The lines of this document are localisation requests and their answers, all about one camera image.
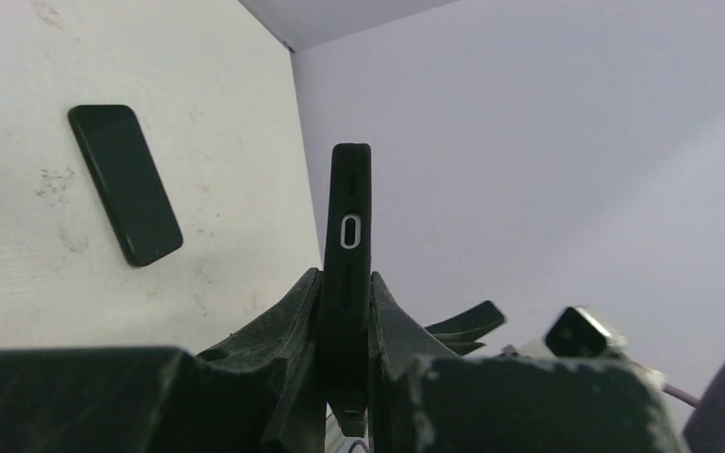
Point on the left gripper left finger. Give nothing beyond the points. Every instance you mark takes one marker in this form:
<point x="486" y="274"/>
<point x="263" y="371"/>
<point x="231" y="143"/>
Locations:
<point x="256" y="391"/>

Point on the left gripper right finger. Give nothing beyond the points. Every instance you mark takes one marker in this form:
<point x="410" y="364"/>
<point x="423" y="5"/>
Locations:
<point x="426" y="398"/>

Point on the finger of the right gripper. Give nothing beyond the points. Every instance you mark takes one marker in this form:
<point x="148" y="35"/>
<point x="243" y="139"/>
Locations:
<point x="462" y="333"/>

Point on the black phone case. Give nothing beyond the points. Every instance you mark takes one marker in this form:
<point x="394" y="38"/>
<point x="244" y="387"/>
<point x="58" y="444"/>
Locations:
<point x="342" y="338"/>

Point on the black phone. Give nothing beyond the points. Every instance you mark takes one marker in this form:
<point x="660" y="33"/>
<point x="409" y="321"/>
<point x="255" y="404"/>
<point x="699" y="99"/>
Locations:
<point x="112" y="143"/>

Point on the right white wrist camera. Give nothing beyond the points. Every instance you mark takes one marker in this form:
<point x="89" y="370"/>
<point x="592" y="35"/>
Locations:
<point x="579" y="332"/>

